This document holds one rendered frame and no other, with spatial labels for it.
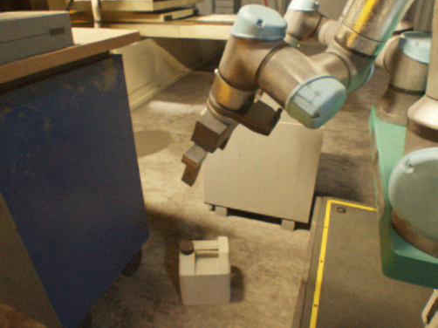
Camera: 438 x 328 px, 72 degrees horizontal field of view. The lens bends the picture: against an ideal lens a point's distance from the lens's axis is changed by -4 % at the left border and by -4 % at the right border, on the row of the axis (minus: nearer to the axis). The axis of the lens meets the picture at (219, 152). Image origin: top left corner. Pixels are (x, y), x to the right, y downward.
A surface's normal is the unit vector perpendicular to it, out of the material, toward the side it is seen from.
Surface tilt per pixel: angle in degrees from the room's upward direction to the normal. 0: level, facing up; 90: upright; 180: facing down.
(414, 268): 90
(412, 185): 97
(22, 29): 90
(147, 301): 0
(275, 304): 0
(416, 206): 97
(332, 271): 0
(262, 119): 25
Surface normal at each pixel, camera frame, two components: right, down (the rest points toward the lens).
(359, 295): 0.00, -0.87
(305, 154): -0.31, 0.47
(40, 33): 0.93, 0.18
